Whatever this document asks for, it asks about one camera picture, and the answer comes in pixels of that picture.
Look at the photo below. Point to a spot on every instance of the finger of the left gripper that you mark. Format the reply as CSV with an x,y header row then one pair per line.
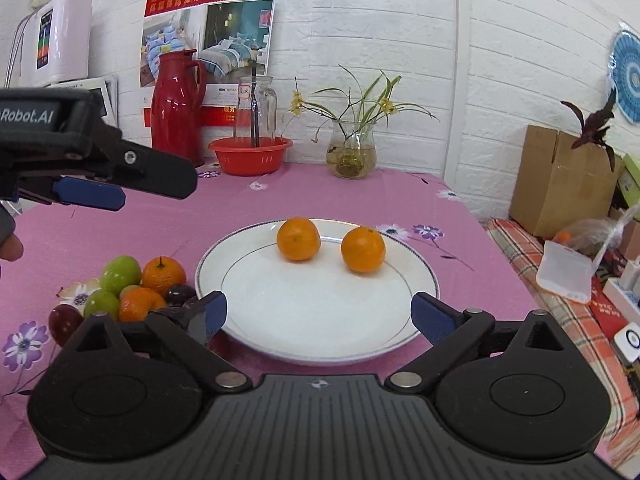
x,y
87,193

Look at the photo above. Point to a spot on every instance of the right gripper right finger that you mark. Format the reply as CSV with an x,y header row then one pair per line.
x,y
455,337

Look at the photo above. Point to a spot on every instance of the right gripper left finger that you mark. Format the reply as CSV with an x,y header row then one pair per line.
x,y
184,333

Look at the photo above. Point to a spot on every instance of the dark plum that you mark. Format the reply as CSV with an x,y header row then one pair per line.
x,y
179,295

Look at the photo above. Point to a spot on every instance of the tangerine with stem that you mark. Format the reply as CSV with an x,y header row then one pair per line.
x,y
162,273

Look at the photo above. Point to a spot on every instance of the brown kiwi fruit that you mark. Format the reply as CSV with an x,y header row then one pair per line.
x,y
126,290

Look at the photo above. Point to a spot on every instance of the large smooth orange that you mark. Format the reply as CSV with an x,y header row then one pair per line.
x,y
298,239

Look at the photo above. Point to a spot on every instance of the small tangerine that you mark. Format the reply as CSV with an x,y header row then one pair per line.
x,y
138,303

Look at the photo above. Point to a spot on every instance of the red apple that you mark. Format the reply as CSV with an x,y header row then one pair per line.
x,y
63,321

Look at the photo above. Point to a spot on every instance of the person's left hand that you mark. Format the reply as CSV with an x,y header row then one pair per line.
x,y
11,247

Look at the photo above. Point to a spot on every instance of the white water dispenser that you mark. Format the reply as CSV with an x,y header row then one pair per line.
x,y
105,88

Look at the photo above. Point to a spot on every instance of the white water purifier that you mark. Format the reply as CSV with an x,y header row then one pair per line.
x,y
56,43

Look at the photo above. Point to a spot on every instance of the red thermos jug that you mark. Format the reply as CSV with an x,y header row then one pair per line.
x,y
176,102

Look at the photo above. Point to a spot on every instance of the white plastic pouch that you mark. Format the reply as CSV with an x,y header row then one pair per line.
x,y
565,273

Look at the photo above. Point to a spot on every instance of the white porcelain plate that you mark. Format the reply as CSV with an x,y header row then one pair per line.
x,y
316,312

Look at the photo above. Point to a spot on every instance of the red plastic basket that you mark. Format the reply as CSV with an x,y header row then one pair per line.
x,y
237,157

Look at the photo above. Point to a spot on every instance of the clear plastic bag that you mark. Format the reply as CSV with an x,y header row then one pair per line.
x,y
620,231

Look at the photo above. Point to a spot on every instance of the brown cardboard box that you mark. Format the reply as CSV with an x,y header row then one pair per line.
x,y
557,185

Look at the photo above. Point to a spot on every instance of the clear glass pitcher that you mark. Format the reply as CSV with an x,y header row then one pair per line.
x,y
255,122

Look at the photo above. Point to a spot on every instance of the plaid orange cloth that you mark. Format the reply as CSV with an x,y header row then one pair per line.
x,y
620,440

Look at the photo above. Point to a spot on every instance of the glass vase with plant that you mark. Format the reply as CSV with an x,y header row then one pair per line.
x,y
351,113

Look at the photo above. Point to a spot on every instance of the dark purple leaf plant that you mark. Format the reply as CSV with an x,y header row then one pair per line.
x,y
593,129

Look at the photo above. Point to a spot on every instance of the red wall calendar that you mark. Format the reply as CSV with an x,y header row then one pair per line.
x,y
230,37

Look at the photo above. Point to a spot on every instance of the blue patterned wall plate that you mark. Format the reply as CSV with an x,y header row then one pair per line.
x,y
624,73

